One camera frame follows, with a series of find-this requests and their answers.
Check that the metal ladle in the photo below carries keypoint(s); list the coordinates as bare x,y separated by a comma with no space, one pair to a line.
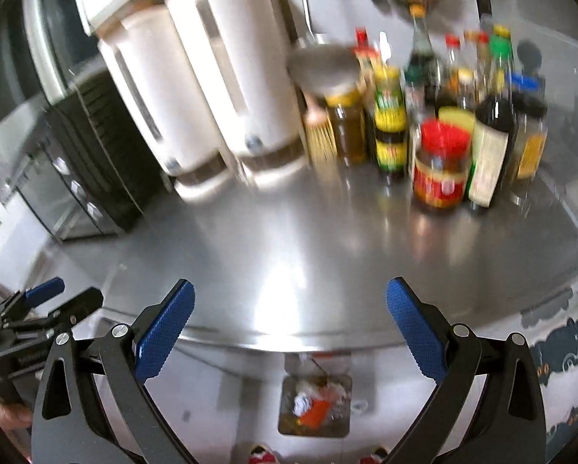
325,63

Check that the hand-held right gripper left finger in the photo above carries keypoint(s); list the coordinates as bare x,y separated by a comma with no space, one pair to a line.
166,328

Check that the large white grain dispenser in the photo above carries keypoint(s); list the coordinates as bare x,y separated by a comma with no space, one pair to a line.
236,72

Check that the black countertop oven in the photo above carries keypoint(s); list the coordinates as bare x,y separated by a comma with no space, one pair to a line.
96,164

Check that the golden oil jar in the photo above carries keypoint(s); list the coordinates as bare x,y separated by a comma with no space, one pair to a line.
347,130

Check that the dark bottle white label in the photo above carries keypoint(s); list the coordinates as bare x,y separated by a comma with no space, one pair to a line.
492,150

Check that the orange crumpled wrapper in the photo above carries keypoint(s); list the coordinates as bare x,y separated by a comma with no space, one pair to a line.
315,411

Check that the tall dark yellow cap bottle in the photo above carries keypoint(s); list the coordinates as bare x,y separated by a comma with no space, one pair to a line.
420,58

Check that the grey cat wall sticker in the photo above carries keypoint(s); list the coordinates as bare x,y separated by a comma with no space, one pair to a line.
545,309

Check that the grey waste bin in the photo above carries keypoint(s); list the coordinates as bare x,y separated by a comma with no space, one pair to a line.
289,420

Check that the slim red cap bottle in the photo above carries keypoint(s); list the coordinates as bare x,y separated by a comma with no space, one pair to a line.
364,58

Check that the red patterned slipper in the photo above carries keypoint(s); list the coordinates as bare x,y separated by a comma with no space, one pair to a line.
264,455
376,457

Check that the straw pot brush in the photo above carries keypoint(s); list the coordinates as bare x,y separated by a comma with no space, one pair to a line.
320,135

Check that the small white grain dispenser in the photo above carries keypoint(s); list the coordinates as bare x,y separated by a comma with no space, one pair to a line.
163,106

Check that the yellow green label bottle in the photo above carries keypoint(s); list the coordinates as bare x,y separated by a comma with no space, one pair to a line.
390,121

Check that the person's left hand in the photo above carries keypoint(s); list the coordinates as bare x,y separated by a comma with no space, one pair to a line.
6,411

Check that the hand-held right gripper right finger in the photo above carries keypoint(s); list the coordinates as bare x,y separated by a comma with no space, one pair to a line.
414,328

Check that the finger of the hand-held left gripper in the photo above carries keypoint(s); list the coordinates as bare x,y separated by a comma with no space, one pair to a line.
45,290
79,304

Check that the blue cap yellow bottle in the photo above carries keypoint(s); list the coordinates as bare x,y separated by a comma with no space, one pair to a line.
530,135

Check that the red lid sauce jar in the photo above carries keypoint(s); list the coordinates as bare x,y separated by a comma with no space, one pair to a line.
441,169

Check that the red cap dark bottle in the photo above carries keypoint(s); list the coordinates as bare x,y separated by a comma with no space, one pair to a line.
453,67

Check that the green cap bottle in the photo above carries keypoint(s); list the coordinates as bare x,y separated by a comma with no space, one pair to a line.
502,58

